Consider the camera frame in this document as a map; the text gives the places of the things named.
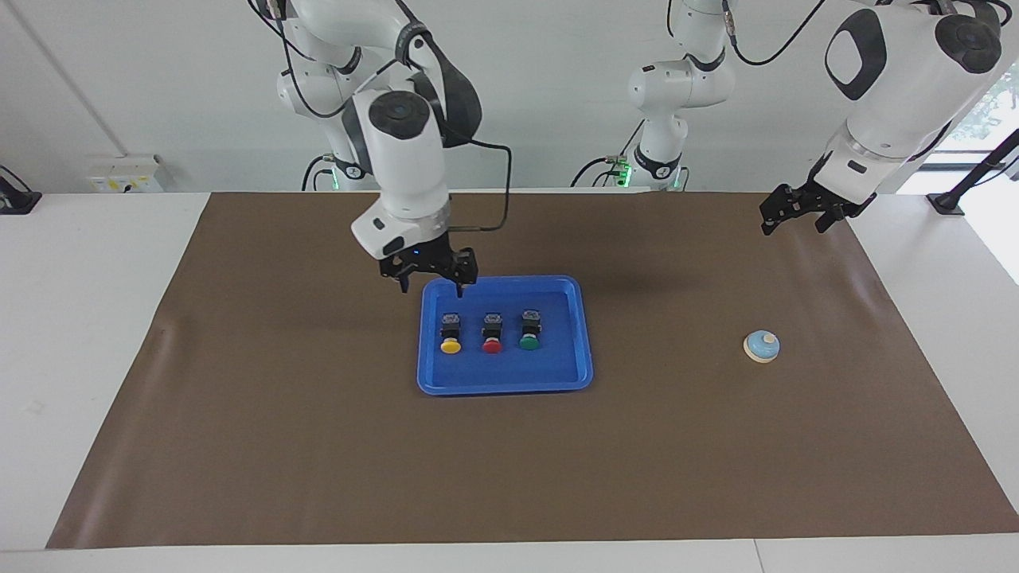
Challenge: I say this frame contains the light blue desk bell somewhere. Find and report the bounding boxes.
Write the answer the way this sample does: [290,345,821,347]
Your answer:
[743,329,782,364]

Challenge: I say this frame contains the bright window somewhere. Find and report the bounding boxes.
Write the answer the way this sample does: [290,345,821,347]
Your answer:
[931,62,1019,172]

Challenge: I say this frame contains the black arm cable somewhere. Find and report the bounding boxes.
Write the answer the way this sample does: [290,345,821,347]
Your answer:
[720,0,821,66]
[247,0,513,233]

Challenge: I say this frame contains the small black table clamp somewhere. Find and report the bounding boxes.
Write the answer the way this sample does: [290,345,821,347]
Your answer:
[0,166,42,216]

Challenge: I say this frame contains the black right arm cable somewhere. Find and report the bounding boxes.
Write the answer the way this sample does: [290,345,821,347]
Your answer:
[247,0,513,233]

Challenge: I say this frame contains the black right base cable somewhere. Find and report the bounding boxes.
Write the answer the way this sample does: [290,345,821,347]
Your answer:
[301,154,339,192]

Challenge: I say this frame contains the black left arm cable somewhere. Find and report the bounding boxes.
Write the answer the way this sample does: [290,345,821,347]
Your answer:
[720,0,821,66]

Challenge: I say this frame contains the white wall socket box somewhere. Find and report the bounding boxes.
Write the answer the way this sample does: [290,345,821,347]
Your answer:
[86,154,166,193]

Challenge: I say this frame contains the blue plastic tray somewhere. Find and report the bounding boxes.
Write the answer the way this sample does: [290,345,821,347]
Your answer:
[417,275,595,396]

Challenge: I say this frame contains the black left base cable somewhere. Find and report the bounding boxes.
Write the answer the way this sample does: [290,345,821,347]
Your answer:
[570,119,647,189]

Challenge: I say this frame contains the brown table mat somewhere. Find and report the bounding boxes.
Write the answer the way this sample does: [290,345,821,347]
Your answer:
[46,191,1019,550]

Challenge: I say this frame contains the black base cable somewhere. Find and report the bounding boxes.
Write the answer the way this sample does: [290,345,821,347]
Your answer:
[570,119,647,189]
[301,154,339,192]

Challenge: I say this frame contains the black angled stand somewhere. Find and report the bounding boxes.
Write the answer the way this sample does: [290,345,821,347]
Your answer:
[927,127,1019,216]

